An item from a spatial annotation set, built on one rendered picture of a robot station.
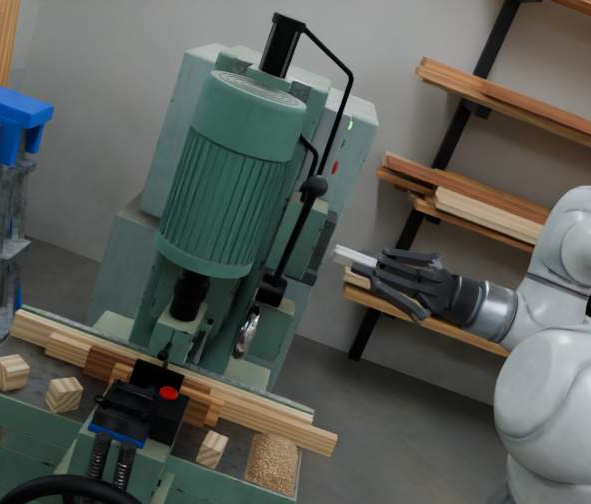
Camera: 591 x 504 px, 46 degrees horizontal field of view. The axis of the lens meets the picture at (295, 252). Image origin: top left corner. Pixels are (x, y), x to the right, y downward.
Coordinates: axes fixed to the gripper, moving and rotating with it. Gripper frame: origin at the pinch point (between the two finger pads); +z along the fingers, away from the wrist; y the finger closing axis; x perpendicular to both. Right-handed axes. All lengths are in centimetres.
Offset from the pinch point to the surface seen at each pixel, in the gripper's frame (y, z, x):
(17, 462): -41, 41, -36
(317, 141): 33.2, 11.6, -16.7
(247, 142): 7.8, 22.2, 8.4
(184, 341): -14.4, 21.3, -23.1
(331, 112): 37.5, 11.1, -11.8
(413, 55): 198, -19, -136
